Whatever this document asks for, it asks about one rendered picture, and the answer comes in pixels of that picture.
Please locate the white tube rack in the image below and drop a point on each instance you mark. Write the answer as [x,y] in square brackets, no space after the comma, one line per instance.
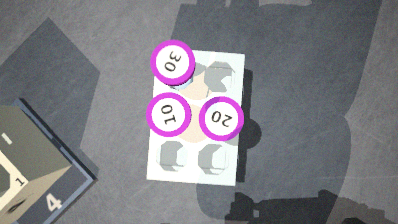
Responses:
[216,74]

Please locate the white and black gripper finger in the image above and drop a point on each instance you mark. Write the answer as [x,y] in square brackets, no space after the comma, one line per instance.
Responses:
[352,221]

